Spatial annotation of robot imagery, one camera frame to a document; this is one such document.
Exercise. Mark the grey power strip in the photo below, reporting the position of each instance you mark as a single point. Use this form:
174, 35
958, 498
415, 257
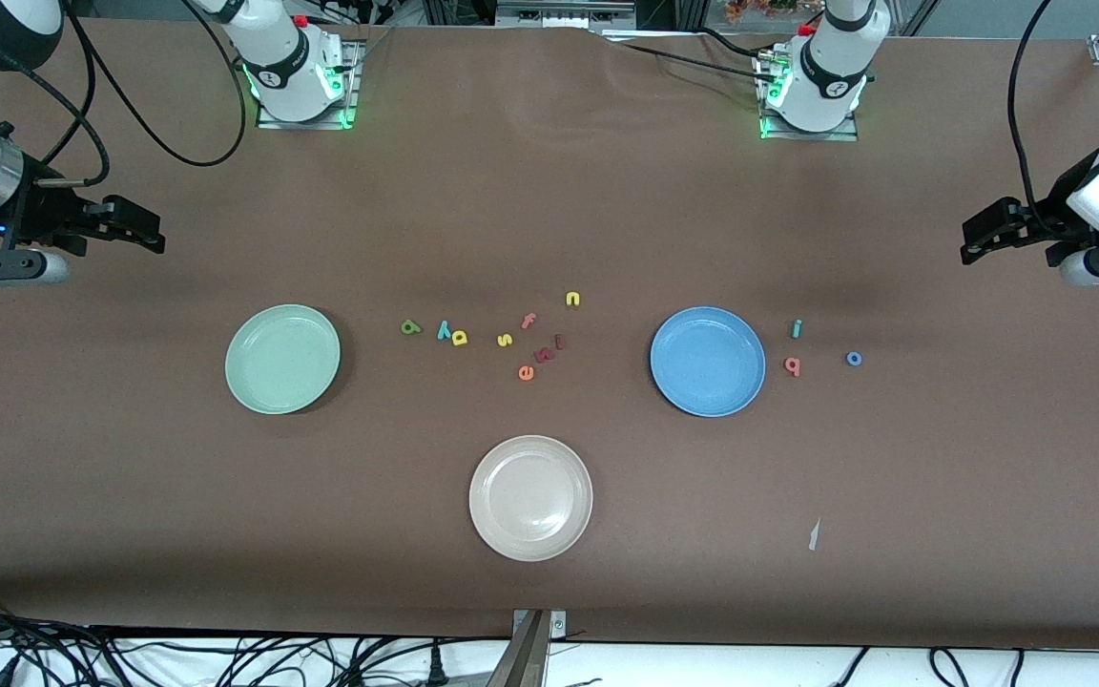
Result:
564, 14

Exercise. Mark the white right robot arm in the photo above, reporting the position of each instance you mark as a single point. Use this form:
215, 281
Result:
287, 67

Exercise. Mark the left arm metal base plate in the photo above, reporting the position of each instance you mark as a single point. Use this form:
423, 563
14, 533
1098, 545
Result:
845, 136

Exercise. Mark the orange flowers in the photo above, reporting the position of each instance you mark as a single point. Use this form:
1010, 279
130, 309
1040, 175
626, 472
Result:
759, 8

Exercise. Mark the white paper scrap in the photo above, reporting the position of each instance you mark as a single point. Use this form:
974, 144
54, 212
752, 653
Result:
814, 537

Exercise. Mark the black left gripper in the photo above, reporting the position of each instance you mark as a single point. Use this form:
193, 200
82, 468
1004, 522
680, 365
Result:
1061, 212

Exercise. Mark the green plate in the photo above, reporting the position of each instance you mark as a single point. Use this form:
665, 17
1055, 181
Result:
282, 360

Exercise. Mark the blue plate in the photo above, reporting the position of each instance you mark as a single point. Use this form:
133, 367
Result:
707, 362

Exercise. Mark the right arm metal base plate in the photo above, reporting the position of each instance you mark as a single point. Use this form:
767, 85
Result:
273, 124

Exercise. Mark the pink foam letter q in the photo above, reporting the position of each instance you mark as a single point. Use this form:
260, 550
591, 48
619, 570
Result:
793, 364

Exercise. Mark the black power plug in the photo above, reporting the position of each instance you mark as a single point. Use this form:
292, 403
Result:
436, 668

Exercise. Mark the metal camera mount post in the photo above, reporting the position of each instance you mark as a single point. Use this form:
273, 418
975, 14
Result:
526, 658

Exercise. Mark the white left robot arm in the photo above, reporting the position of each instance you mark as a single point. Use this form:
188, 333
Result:
831, 67

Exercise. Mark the beige plate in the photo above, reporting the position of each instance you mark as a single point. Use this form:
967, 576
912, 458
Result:
530, 498

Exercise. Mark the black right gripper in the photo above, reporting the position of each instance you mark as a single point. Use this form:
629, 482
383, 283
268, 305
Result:
39, 212

